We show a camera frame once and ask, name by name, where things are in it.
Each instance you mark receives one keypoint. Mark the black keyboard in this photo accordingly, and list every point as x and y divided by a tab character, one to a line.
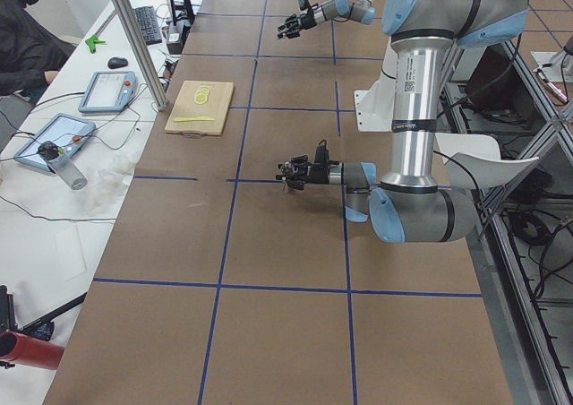
148	24

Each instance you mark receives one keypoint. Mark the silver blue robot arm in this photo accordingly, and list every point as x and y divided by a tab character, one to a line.
406	204
361	11

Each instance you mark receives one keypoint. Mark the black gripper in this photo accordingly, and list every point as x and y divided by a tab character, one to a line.
307	20
320	176

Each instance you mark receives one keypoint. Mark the lower teach pendant tablet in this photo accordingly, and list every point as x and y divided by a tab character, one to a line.
65	131

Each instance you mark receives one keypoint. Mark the teach pendant tablet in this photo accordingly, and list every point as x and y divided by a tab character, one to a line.
65	131
108	92

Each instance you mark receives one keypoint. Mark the white plastic chair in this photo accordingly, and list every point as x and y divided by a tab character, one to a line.
480	155

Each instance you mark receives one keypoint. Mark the black computer mouse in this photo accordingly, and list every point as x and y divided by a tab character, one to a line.
117	62

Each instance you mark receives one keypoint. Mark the person in black jacket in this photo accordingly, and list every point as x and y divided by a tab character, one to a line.
31	56

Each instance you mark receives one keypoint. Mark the wooden cutting board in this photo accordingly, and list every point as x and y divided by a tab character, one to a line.
220	95

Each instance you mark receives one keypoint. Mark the green plastic clamp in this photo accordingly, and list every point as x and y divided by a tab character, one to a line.
92	42

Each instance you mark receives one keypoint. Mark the red cylinder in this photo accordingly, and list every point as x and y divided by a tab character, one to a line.
20	349

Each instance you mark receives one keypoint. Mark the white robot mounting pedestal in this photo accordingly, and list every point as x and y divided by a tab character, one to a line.
374	107

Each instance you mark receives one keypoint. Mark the aluminium frame post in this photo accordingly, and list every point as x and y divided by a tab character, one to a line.
141	52

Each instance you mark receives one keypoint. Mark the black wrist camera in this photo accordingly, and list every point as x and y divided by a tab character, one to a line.
304	4
322	153

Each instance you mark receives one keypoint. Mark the steel measuring jigger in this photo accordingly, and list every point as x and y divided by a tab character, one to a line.
286	169

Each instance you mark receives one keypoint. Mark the clear water bottle black cap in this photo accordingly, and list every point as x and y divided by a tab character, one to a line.
60	163

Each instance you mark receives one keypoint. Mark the yellow plastic knife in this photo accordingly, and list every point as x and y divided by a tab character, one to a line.
188	119

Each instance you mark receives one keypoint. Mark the upper teach pendant tablet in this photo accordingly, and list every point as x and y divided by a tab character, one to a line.
108	92

